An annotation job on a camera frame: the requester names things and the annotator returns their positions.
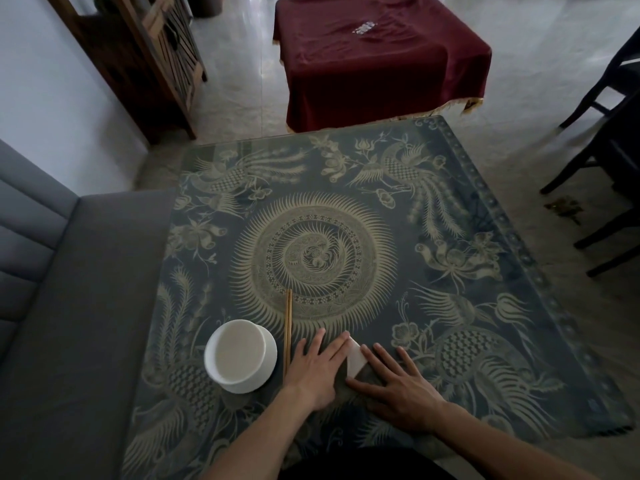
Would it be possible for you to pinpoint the person's left hand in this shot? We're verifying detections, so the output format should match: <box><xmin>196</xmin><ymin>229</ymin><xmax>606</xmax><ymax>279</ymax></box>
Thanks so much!
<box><xmin>282</xmin><ymin>329</ymin><xmax>355</xmax><ymax>413</ymax></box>

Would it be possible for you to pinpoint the person's right hand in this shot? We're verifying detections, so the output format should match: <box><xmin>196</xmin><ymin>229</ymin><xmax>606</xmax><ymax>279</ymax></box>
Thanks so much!
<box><xmin>345</xmin><ymin>343</ymin><xmax>449</xmax><ymax>436</ymax></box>

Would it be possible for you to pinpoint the white napkin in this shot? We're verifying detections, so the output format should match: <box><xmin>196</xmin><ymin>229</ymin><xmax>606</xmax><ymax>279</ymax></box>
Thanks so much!
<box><xmin>344</xmin><ymin>337</ymin><xmax>369</xmax><ymax>381</ymax></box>

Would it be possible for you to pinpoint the person's right forearm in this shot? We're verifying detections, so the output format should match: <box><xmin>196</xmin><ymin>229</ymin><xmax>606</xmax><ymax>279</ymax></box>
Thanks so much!
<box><xmin>434</xmin><ymin>401</ymin><xmax>601</xmax><ymax>480</ymax></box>

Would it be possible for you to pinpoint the person's left forearm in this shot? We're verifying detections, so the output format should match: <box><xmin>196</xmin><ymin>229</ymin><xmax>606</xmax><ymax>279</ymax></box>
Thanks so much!
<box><xmin>200</xmin><ymin>387</ymin><xmax>317</xmax><ymax>480</ymax></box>

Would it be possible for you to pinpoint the white round bowl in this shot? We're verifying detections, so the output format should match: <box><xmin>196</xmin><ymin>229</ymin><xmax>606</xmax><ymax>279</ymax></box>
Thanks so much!
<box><xmin>203</xmin><ymin>319</ymin><xmax>278</xmax><ymax>395</ymax></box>

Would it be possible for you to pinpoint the person's dark clothing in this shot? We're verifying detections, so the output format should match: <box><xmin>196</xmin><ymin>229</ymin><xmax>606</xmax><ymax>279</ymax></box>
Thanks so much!
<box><xmin>278</xmin><ymin>446</ymin><xmax>457</xmax><ymax>480</ymax></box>

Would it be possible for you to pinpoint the blue patterned tablecloth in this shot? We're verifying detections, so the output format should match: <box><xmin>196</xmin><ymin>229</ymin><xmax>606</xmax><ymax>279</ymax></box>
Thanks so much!
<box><xmin>121</xmin><ymin>115</ymin><xmax>635</xmax><ymax>480</ymax></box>

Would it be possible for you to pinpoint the brown floor debris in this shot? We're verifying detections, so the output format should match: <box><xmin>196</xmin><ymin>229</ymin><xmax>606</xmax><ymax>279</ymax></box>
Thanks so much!
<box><xmin>544</xmin><ymin>196</ymin><xmax>585</xmax><ymax>226</ymax></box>

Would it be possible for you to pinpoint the grey sofa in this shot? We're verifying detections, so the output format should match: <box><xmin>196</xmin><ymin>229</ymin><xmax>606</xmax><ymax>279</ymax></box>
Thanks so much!
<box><xmin>0</xmin><ymin>139</ymin><xmax>180</xmax><ymax>480</ymax></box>

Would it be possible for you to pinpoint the dark red tablecloth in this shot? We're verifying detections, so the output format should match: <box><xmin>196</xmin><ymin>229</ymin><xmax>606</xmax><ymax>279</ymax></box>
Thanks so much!
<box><xmin>272</xmin><ymin>0</ymin><xmax>494</xmax><ymax>134</ymax></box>

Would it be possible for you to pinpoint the black chair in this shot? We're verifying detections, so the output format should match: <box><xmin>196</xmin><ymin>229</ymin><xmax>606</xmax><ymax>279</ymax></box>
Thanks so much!
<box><xmin>539</xmin><ymin>90</ymin><xmax>640</xmax><ymax>279</ymax></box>
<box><xmin>558</xmin><ymin>25</ymin><xmax>640</xmax><ymax>130</ymax></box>

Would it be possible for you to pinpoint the dark wooden cabinet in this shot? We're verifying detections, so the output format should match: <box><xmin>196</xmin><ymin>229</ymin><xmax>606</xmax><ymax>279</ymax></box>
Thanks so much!
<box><xmin>44</xmin><ymin>0</ymin><xmax>209</xmax><ymax>146</ymax></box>

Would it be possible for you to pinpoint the dark round bin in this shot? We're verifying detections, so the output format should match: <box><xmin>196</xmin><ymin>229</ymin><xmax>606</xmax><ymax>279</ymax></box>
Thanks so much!
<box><xmin>189</xmin><ymin>0</ymin><xmax>222</xmax><ymax>19</ymax></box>

